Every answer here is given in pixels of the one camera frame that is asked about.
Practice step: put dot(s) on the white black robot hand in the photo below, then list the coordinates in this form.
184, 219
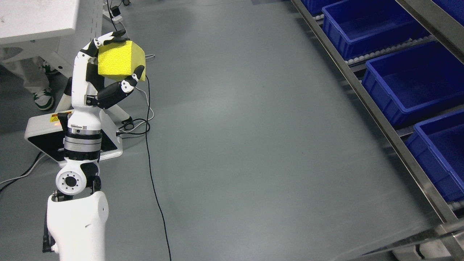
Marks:
88, 95

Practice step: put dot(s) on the yellow foam block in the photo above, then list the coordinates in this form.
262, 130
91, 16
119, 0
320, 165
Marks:
119, 60

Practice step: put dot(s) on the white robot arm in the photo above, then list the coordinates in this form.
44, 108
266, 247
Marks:
77, 210

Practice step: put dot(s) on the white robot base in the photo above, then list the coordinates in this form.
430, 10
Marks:
46, 134

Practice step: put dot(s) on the green white sneaker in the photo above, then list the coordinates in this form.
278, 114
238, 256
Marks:
44, 99

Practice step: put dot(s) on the white workbench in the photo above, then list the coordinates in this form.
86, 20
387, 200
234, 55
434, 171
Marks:
54, 30

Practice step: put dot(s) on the blue plastic bin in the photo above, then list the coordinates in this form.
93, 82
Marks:
437, 144
415, 83
359, 27
314, 7

